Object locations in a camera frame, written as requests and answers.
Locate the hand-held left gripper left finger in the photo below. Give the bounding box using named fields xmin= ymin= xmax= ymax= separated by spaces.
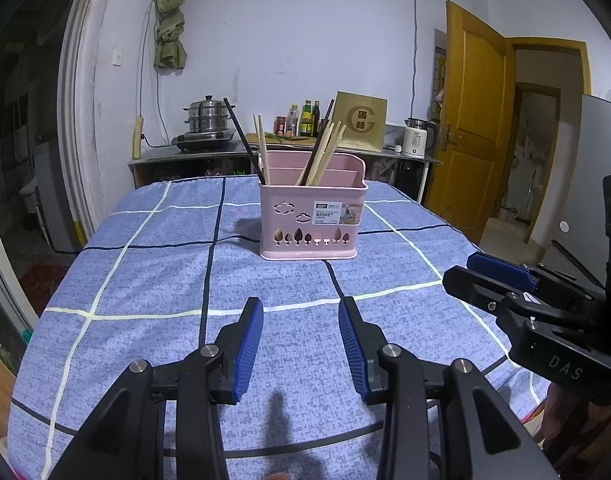
xmin=48 ymin=296 xmax=265 ymax=480

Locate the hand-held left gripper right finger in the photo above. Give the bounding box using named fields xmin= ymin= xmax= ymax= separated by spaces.
xmin=338 ymin=296 xmax=561 ymax=480

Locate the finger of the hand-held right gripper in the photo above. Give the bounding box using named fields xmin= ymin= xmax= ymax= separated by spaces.
xmin=442 ymin=265 xmax=593 ymax=346
xmin=466 ymin=252 xmax=606 ymax=306

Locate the pink plastic basket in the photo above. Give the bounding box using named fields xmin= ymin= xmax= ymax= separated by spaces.
xmin=258 ymin=154 xmax=369 ymax=262

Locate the bamboo chopstick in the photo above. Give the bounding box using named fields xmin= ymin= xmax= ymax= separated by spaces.
xmin=253 ymin=114 xmax=267 ymax=186
xmin=307 ymin=121 xmax=334 ymax=187
xmin=311 ymin=119 xmax=340 ymax=187
xmin=314 ymin=122 xmax=343 ymax=187
xmin=258 ymin=115 xmax=271 ymax=186
xmin=298 ymin=119 xmax=325 ymax=186
xmin=317 ymin=125 xmax=347 ymax=187

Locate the black chopstick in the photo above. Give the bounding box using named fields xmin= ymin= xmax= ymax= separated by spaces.
xmin=296 ymin=99 xmax=335 ymax=187
xmin=222 ymin=97 xmax=266 ymax=186

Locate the blue checked tablecloth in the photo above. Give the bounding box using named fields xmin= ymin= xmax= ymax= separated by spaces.
xmin=8 ymin=176 xmax=556 ymax=480

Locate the grey refrigerator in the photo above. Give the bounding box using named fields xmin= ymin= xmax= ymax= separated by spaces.
xmin=530 ymin=94 xmax=611 ymax=281

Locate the steel shelf counter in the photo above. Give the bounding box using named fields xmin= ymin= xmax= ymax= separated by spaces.
xmin=363 ymin=146 xmax=443 ymax=206

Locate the yellow wooden door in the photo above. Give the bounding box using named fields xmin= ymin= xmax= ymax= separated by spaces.
xmin=425 ymin=0 xmax=515 ymax=246

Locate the white electric kettle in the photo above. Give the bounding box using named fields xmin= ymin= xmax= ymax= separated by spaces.
xmin=403 ymin=118 xmax=440 ymax=159

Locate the tan square box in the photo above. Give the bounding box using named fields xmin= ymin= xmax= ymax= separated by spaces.
xmin=332 ymin=91 xmax=389 ymax=152

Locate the wooden cutting board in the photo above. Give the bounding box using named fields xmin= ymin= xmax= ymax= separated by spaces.
xmin=246 ymin=132 xmax=319 ymax=145

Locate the steel stove table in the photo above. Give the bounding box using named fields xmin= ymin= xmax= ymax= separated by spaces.
xmin=128 ymin=142 xmax=266 ymax=190

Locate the black induction cooker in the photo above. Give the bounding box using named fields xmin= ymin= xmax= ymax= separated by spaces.
xmin=172 ymin=130 xmax=236 ymax=153

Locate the stainless steel steamer pot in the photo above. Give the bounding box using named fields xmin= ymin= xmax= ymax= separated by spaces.
xmin=183 ymin=95 xmax=231 ymax=136

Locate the knotted green curtain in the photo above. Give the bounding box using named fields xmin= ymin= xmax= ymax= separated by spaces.
xmin=153 ymin=0 xmax=189 ymax=70

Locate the wall calendar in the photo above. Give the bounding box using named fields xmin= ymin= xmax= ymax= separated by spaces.
xmin=433 ymin=27 xmax=447 ymax=122

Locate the yellow door frame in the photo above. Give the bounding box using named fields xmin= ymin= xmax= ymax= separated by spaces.
xmin=505 ymin=37 xmax=592 ymax=241

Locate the white sliding door frame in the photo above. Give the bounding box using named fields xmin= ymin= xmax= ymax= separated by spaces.
xmin=0 ymin=0 xmax=116 ymax=331

